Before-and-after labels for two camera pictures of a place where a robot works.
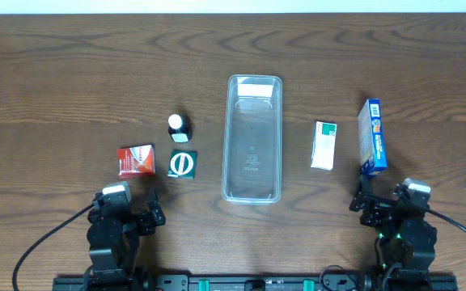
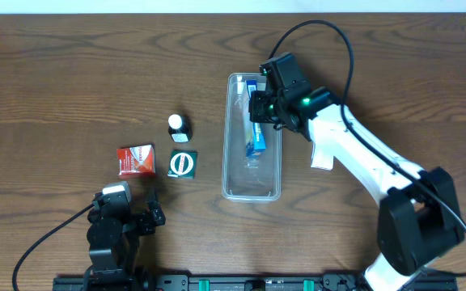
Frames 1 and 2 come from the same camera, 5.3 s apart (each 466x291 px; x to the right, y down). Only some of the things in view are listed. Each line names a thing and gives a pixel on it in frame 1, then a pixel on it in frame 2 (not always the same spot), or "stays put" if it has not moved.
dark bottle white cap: (180, 128) stays put
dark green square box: (183, 164) stays put
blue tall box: (372, 143) -> (256, 142)
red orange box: (136, 162) stays put
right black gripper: (371, 208) -> (263, 108)
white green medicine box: (324, 146) stays put
